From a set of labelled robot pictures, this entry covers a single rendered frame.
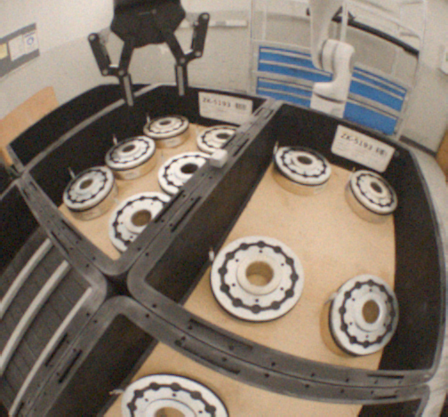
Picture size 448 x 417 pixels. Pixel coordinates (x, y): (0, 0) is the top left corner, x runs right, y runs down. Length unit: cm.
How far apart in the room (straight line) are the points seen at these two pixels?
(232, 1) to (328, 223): 298
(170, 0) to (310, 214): 34
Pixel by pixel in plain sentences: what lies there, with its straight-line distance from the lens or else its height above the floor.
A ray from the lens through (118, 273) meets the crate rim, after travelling 17.
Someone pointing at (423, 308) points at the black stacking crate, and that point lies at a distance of 28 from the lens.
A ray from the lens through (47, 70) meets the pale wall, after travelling 332.
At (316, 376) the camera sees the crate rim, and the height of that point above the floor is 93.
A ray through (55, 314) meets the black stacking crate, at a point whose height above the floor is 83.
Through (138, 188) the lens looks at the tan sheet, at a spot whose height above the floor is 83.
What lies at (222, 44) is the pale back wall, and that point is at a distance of 315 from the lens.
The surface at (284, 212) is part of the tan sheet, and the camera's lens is 33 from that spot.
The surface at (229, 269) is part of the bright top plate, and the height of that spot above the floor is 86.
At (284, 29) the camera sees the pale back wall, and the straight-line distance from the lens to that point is 295.
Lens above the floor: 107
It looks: 45 degrees down
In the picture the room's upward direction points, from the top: straight up
